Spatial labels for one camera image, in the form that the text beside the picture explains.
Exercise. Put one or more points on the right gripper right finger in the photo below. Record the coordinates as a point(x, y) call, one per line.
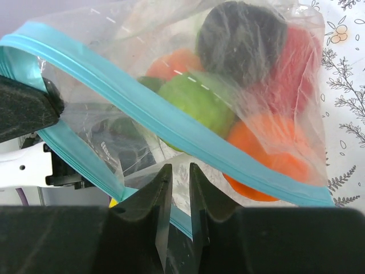
point(230, 238)

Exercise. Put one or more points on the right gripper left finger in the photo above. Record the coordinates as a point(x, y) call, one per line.
point(131, 237)

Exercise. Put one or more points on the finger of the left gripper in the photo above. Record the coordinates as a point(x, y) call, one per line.
point(26, 109)

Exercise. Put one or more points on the orange fruit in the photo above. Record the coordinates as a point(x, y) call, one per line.
point(278, 131)

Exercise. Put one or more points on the large green custard apple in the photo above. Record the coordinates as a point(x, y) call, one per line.
point(194, 95)

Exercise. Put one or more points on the clear zip top bag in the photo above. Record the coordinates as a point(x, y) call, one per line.
point(230, 85)

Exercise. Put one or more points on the red bell pepper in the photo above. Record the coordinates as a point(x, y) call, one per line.
point(291, 83)

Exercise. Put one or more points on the peach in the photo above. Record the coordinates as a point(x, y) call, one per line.
point(176, 63)

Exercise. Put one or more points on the dark purple mangosteen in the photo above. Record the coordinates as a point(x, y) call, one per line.
point(241, 41)

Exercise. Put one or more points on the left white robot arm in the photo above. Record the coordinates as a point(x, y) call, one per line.
point(35, 164)

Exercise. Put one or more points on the floral tablecloth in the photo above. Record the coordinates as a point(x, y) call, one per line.
point(342, 99)

